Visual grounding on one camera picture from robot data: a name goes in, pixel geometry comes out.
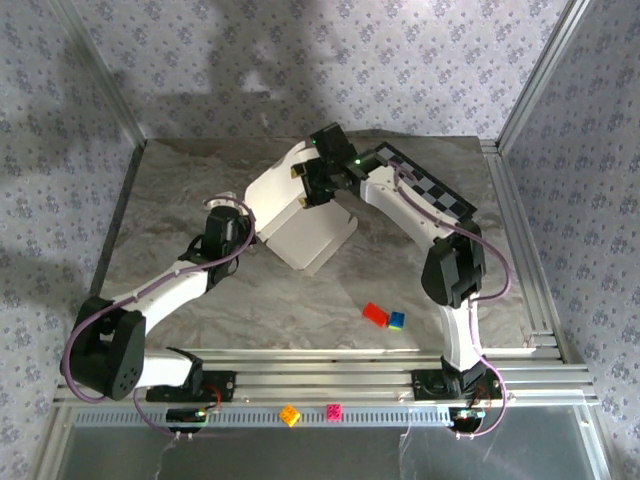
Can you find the black left circuit board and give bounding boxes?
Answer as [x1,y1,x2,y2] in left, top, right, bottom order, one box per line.
[166,407,207,434]

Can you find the black circuit board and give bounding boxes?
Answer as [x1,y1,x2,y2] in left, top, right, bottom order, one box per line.
[448,407,486,432]
[166,407,207,434]

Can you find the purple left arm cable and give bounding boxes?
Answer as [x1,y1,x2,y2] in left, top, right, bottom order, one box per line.
[59,197,259,444]

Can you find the black right circuit board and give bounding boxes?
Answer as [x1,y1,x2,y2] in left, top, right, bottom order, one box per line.
[448,407,486,432]

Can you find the red toy brick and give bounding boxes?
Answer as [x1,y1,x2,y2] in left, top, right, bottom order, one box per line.
[362,301,390,329]

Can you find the black white chessboard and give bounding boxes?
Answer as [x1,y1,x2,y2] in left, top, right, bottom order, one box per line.
[369,141,480,224]

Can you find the aluminium side rail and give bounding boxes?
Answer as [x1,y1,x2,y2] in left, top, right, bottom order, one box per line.
[479,139,574,361]
[74,139,147,361]

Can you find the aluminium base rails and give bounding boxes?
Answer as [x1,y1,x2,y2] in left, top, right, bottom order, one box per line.
[53,348,601,407]

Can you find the aluminium frame post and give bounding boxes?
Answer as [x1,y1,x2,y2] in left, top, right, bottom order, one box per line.
[52,0,149,145]
[496,0,595,147]

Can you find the white yellow paper box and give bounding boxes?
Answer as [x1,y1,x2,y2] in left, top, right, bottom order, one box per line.
[244,139,359,278]

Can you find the grey slotted cable duct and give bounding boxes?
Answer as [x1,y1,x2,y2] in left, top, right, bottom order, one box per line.
[74,405,454,426]

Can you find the glossy metal panel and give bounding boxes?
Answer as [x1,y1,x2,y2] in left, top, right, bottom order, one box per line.
[37,404,609,480]

